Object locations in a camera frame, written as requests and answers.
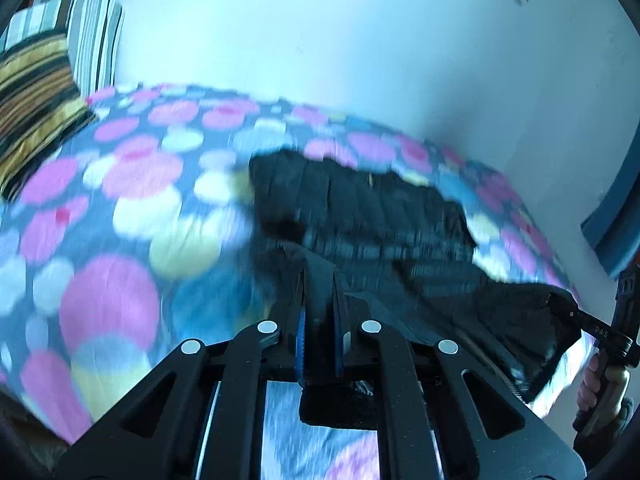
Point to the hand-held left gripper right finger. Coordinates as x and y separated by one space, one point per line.
341 347

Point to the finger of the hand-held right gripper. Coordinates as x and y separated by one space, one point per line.
590 325

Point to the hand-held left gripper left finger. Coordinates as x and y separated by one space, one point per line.
300 340

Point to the black puffer jacket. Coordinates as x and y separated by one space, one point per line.
375 220

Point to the person's right hand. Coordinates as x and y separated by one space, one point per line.
592 380

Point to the blue curtain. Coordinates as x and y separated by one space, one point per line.
617 230

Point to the dotted bed sheet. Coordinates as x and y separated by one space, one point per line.
125 220

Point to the striped brown pillow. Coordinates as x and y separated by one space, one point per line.
35 110

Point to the striped headboard cushion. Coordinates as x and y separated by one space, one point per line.
95 40

